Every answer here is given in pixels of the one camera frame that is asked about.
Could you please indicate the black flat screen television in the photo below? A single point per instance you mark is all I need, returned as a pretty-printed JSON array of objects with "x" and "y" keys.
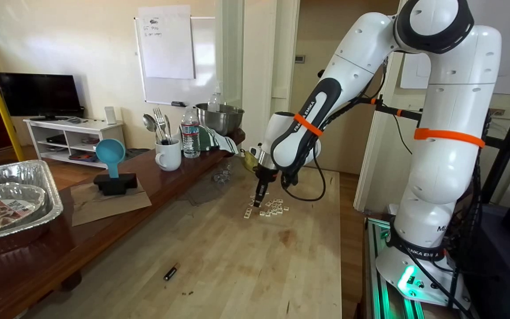
[{"x": 40, "y": 95}]

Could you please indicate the blue measuring scoop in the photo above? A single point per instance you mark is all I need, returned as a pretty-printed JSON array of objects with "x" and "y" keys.
[{"x": 112, "y": 153}]

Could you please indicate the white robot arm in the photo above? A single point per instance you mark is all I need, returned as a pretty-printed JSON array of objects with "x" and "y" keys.
[{"x": 465, "y": 63}]

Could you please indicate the clear plastic water bottle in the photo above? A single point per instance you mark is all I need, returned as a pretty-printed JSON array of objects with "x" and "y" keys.
[{"x": 190, "y": 130}]

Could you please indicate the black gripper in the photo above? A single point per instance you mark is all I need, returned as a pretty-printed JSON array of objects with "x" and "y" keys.
[{"x": 264, "y": 178}]

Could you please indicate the white ceramic mug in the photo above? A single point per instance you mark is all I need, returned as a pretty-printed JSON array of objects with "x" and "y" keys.
[{"x": 169, "y": 155}]

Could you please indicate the stainless steel mixing bowl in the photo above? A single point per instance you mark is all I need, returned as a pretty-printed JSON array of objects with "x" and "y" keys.
[{"x": 224, "y": 121}]

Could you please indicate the white tv shelf unit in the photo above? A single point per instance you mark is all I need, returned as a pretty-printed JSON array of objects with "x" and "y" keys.
[{"x": 71, "y": 141}]

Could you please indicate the black equipment case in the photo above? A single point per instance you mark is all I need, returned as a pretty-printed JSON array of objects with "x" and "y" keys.
[{"x": 488, "y": 274}]

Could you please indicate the black marker pen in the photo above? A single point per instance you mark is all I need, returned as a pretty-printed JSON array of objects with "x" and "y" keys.
[{"x": 171, "y": 274}]

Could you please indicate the metal utensils in mug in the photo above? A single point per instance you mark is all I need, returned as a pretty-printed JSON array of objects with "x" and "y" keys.
[{"x": 158, "y": 125}]

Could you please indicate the white paper flip chart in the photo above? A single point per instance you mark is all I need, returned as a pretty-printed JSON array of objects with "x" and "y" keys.
[{"x": 165, "y": 41}]

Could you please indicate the aluminium foil tray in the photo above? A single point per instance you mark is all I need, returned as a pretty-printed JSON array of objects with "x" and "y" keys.
[{"x": 29, "y": 197}]

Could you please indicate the black scoop stand block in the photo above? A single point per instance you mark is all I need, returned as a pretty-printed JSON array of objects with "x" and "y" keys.
[{"x": 116, "y": 185}]

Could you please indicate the yellow sponge cloth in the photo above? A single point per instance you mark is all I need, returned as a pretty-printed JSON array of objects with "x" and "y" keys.
[{"x": 250, "y": 160}]

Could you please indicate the white whiteboard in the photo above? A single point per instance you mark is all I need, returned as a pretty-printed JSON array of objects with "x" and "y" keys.
[{"x": 195, "y": 89}]

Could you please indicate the white green cloth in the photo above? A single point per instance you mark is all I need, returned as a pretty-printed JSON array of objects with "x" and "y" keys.
[{"x": 213, "y": 141}]

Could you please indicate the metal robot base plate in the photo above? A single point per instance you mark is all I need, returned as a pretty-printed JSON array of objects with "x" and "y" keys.
[{"x": 422, "y": 281}]

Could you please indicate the yellow stick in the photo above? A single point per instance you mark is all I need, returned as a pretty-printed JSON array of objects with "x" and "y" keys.
[{"x": 11, "y": 132}]

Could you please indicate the dark wooden side table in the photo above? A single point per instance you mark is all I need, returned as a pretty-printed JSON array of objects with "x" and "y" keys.
[{"x": 40, "y": 261}]

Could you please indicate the brown cardboard sheet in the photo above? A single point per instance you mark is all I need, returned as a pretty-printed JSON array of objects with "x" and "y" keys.
[{"x": 89, "y": 205}]

